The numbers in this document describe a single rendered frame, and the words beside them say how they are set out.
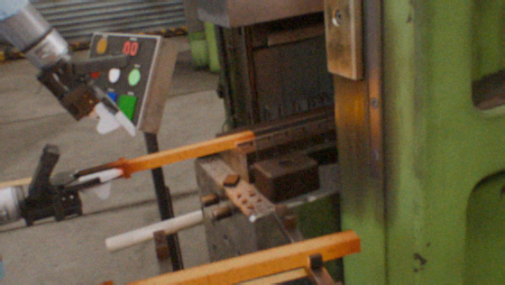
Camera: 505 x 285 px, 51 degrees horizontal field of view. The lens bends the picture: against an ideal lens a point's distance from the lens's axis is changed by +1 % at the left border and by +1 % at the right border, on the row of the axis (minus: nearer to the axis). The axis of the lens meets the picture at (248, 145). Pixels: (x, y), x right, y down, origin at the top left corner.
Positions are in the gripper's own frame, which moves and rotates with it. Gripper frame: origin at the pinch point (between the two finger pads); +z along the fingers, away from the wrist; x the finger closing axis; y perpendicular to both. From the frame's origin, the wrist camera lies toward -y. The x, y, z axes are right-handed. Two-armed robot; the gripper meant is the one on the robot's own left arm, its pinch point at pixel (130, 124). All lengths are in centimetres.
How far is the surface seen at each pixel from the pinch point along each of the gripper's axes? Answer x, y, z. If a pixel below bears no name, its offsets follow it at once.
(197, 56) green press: -494, -101, 162
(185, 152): 1.4, -4.8, 13.0
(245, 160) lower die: 7.0, -13.6, 21.8
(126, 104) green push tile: -43.9, -2.2, 9.8
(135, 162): 1.3, 4.7, 6.9
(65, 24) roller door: -807, -11, 82
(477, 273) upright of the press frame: 42, -32, 57
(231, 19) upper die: 7.4, -29.5, -5.5
